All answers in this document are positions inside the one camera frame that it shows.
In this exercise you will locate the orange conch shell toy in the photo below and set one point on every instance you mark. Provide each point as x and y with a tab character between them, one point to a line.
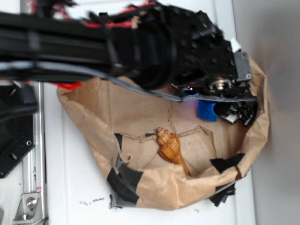
169	148

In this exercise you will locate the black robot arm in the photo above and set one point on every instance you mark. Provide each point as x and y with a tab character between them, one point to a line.
158	50

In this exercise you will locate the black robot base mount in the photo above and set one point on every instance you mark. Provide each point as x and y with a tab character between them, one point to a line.
17	108

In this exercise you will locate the aluminium extrusion rail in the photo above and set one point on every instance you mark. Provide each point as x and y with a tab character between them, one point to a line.
33	206

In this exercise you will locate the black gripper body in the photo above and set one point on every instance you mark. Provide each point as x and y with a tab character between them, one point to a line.
224	73

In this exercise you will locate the white plastic board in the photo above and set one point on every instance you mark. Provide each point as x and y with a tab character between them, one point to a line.
78	194

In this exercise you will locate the brown paper bag tray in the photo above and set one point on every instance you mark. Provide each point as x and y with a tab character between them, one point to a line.
156	153

